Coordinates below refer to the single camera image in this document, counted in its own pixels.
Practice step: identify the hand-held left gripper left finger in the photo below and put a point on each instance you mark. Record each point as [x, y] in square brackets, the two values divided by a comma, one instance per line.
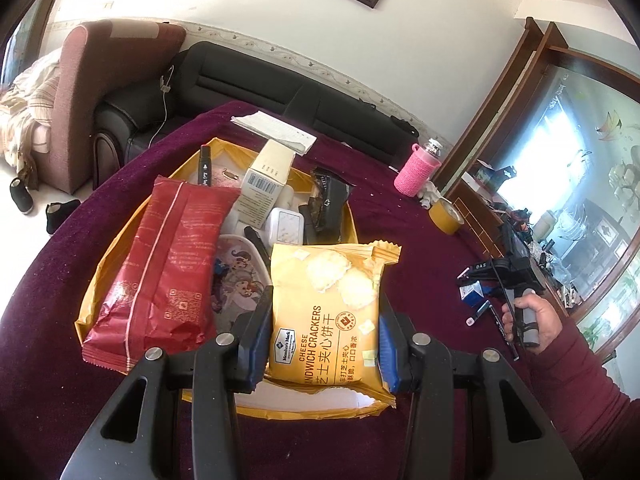
[257, 350]

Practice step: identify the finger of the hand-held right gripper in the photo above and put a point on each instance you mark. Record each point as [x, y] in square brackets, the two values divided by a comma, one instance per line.
[480, 272]

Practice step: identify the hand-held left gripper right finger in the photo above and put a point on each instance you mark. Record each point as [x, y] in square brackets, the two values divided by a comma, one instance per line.
[387, 360]

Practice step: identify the yellow cracker packet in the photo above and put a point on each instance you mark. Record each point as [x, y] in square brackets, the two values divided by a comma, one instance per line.
[325, 320]

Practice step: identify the cartoon print pencil case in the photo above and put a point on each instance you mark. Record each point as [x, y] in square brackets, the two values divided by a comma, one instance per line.
[240, 275]

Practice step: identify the red snack packet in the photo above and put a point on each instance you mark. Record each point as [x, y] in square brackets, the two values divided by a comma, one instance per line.
[165, 270]

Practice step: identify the black snack packet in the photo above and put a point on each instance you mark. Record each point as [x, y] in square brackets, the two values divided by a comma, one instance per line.
[327, 202]

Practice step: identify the long white carton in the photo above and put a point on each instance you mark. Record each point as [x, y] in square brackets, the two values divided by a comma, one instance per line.
[265, 180]

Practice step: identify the yellow cardboard box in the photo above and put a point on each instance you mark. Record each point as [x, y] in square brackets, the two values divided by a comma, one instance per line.
[230, 160]

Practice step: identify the black marker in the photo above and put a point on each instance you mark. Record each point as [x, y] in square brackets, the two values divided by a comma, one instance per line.
[205, 165]

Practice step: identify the person's right forearm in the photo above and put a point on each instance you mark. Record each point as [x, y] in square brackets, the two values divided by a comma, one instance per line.
[590, 400]

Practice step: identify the person's right hand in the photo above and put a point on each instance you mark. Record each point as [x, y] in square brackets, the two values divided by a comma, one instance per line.
[542, 315]

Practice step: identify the blue white box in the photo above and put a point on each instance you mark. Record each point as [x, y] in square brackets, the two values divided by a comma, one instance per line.
[472, 294]

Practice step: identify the black pen white tip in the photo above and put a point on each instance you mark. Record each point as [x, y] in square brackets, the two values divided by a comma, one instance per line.
[479, 312]

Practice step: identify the dark slim pen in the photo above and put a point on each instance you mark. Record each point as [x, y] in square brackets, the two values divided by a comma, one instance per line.
[506, 335]

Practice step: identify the yellow tape roll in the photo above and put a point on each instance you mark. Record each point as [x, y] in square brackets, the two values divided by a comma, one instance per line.
[446, 216]

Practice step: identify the maroon velvet tablecloth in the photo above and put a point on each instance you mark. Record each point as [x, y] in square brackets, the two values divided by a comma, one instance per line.
[410, 240]

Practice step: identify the small white bottles cluster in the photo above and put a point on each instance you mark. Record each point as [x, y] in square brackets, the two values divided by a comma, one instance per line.
[429, 195]

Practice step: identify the bottle with pink knit sleeve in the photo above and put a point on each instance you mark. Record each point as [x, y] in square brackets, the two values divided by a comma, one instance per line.
[415, 172]

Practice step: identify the wooden glass cabinet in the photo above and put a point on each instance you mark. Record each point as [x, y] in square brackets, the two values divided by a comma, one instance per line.
[575, 160]

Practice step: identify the white plastic case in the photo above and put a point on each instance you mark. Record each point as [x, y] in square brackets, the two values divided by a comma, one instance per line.
[284, 226]

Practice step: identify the white paper sheets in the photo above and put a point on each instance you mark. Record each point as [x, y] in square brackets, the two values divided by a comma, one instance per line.
[275, 130]

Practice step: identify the black shoe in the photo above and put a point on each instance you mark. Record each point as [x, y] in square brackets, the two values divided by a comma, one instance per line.
[62, 215]
[22, 196]

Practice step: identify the black leather sofa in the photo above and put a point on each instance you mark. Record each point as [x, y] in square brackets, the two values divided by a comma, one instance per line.
[225, 80]

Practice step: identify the beige blanket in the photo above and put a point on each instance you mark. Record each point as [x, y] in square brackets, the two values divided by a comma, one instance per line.
[30, 95]

